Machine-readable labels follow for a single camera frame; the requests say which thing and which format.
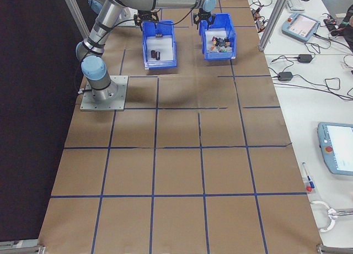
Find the blue plastic storage bin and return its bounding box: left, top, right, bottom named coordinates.
left=141, top=19, right=179, bottom=70
left=199, top=12, right=237, bottom=61

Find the black control box red button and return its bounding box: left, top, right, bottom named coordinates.
left=323, top=18, right=341, bottom=34

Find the small mixed parts pile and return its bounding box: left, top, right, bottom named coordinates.
left=205, top=30, right=234, bottom=55

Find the white foam liner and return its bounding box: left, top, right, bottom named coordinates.
left=146, top=34, right=175, bottom=63

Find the white keyboard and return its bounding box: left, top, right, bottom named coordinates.
left=286, top=0, right=306, bottom=12

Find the blue grey teach pendant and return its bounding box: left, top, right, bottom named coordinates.
left=317, top=121, right=353, bottom=175
left=281, top=12, right=322, bottom=44

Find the white marker pen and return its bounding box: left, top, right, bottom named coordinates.
left=302, top=162, right=314, bottom=184

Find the silver metal clamp bar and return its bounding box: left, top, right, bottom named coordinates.
left=327, top=207, right=353, bottom=218

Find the aluminium profile bar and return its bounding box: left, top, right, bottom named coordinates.
left=0, top=239, right=46, bottom=254
left=315, top=244, right=353, bottom=254

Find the white square base plate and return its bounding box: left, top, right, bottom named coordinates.
left=79, top=75, right=130, bottom=112
left=117, top=6, right=139, bottom=28

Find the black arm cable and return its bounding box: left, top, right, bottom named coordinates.
left=82, top=5, right=138, bottom=45

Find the aluminium upright post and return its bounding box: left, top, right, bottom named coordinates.
left=258, top=0, right=290, bottom=52
left=59, top=0, right=91, bottom=39

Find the black desk cable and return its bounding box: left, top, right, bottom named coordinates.
left=292, top=75, right=353, bottom=102
left=269, top=54, right=300, bottom=72

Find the black pendant cable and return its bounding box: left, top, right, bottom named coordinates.
left=304, top=33, right=353, bottom=55

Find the black frame cover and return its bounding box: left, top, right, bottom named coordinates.
left=0, top=0, right=96, bottom=244

